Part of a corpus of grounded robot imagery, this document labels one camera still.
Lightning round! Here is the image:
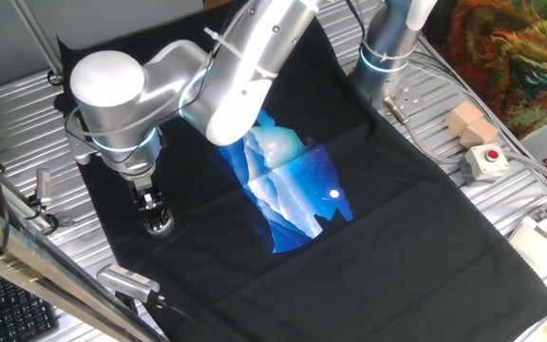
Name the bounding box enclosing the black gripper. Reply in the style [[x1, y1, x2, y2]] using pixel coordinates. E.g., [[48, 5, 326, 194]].
[[124, 175, 170, 227]]

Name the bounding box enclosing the black keyboard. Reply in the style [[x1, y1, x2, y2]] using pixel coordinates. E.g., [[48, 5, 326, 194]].
[[0, 267, 62, 342]]

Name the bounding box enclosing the black cloth with blue print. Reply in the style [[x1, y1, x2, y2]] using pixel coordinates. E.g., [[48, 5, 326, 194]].
[[58, 0, 547, 342]]

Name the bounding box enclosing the thin metal rod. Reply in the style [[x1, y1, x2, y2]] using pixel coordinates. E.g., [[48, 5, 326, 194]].
[[9, 0, 65, 78]]

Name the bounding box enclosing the light wooden block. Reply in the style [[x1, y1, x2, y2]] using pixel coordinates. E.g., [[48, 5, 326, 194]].
[[459, 117, 500, 150], [444, 100, 485, 137]]

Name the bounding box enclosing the grey emergency stop button box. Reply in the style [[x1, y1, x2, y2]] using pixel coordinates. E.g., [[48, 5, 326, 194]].
[[458, 142, 511, 186]]

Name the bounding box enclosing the colourful painted cloth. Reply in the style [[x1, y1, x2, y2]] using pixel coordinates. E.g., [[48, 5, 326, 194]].
[[422, 0, 547, 141]]

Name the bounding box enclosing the white flat device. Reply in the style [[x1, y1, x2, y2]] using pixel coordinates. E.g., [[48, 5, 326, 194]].
[[507, 208, 547, 287]]

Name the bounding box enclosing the silver camera with label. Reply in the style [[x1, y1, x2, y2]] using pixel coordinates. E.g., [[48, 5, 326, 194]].
[[96, 263, 162, 306]]

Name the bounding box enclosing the black camera cable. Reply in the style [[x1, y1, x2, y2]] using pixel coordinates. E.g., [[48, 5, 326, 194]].
[[149, 292, 201, 332]]

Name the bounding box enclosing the small silver camera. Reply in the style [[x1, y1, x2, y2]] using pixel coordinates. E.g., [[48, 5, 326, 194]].
[[34, 167, 53, 208]]

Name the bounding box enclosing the aluminium frame beam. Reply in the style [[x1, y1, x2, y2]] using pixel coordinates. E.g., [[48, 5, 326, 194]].
[[0, 191, 163, 342]]

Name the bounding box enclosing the grey emergency stop cable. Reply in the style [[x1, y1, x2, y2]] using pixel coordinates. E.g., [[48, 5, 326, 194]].
[[381, 94, 547, 192]]

